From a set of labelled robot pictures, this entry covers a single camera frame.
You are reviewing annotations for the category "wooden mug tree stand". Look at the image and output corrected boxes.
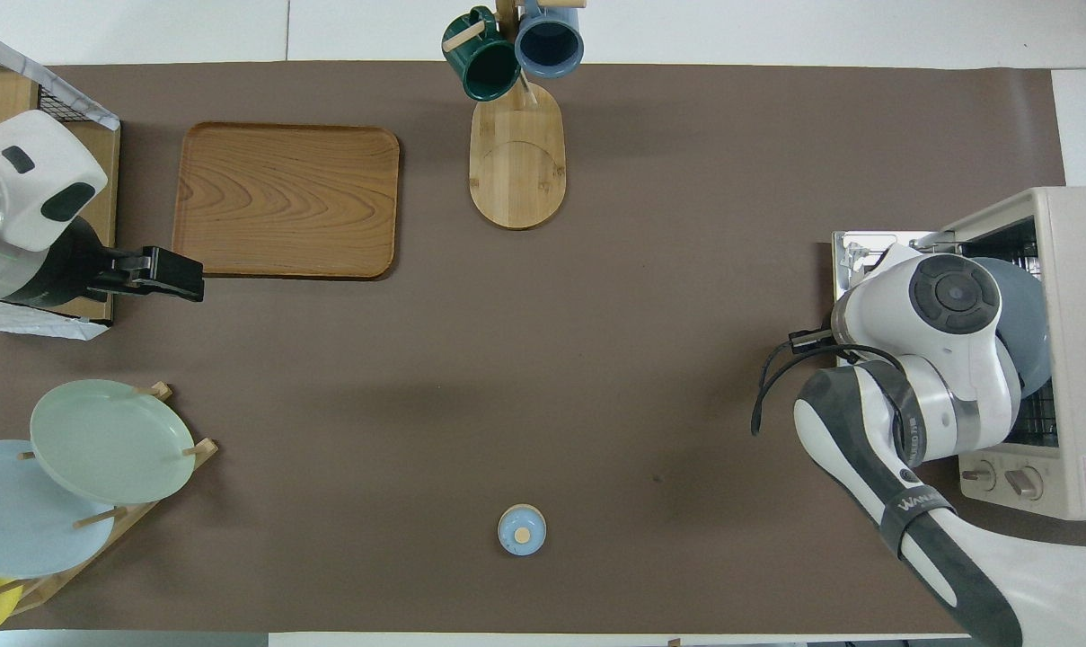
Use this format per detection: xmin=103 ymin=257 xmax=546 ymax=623
xmin=442 ymin=0 xmax=588 ymax=230

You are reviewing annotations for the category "glass oven door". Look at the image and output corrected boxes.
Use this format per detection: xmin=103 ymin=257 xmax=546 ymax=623
xmin=833 ymin=231 xmax=939 ymax=302

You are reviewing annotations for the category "light blue racked plate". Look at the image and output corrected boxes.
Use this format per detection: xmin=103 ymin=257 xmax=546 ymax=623
xmin=0 ymin=439 xmax=117 ymax=581

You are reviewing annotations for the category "wooden plate rack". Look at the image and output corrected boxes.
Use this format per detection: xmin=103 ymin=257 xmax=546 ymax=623
xmin=4 ymin=382 xmax=218 ymax=617

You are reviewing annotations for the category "pale green plate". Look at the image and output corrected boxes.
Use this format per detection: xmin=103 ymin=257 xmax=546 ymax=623
xmin=31 ymin=379 xmax=196 ymax=506

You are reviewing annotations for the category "grey blue mug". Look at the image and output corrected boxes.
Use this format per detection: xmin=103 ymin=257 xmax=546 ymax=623
xmin=514 ymin=0 xmax=586 ymax=79

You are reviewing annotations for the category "rectangular wooden tray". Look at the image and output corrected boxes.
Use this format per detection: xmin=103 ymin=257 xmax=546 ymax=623
xmin=172 ymin=122 xmax=401 ymax=279

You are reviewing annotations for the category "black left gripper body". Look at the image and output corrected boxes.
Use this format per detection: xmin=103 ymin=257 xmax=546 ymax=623
xmin=4 ymin=220 xmax=117 ymax=311

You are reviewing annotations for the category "brown table mat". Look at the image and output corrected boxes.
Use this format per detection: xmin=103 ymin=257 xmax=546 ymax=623
xmin=0 ymin=61 xmax=1086 ymax=634

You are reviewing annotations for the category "wire oven rack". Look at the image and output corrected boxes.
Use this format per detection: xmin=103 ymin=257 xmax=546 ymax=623
xmin=974 ymin=220 xmax=1059 ymax=448

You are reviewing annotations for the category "dark green mug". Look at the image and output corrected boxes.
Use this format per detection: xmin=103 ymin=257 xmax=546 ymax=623
xmin=442 ymin=6 xmax=521 ymax=102

